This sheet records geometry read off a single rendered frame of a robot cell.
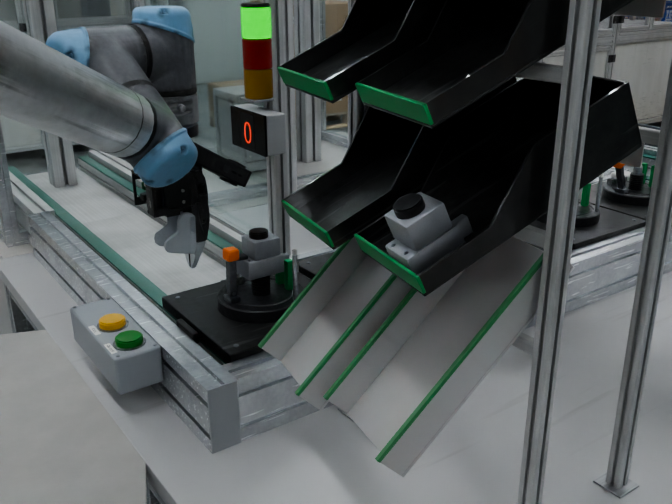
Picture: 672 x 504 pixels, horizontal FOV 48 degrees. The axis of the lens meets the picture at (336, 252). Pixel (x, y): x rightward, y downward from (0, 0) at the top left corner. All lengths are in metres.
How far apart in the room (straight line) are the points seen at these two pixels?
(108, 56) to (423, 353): 0.50
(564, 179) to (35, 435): 0.80
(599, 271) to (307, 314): 0.71
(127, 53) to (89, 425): 0.53
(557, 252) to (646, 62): 6.55
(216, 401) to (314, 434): 0.15
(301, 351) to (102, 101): 0.41
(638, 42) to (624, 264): 5.61
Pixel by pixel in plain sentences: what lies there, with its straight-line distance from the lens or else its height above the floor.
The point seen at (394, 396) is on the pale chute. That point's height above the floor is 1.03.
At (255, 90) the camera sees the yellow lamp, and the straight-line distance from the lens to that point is 1.31.
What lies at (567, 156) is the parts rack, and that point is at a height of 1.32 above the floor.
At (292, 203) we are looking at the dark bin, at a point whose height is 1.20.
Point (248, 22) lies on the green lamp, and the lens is 1.30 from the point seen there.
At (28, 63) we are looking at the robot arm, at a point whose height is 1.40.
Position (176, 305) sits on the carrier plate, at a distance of 1.22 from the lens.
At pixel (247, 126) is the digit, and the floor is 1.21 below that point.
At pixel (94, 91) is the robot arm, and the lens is 0.77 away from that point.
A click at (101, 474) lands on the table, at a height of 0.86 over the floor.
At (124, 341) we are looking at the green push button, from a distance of 1.13.
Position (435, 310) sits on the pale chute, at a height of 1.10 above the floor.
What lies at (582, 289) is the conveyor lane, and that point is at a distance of 1.50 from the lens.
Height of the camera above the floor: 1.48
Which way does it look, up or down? 21 degrees down
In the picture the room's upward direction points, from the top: straight up
